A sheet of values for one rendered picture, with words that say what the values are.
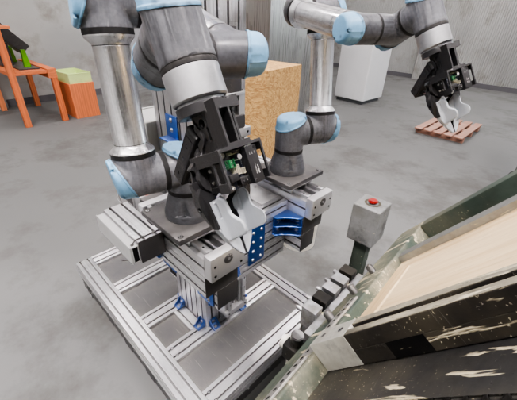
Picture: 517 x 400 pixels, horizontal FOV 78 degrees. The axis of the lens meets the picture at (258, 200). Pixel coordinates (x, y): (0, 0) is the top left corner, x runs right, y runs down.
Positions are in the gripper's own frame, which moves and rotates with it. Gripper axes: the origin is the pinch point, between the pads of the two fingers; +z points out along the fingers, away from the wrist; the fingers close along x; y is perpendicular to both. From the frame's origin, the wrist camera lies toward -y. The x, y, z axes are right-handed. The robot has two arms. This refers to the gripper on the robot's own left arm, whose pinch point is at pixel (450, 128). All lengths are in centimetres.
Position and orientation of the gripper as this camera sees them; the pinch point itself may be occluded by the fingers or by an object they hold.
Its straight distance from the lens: 99.4
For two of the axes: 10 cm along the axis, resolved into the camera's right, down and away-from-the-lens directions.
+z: 3.3, 9.4, 1.2
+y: 1.8, 0.6, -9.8
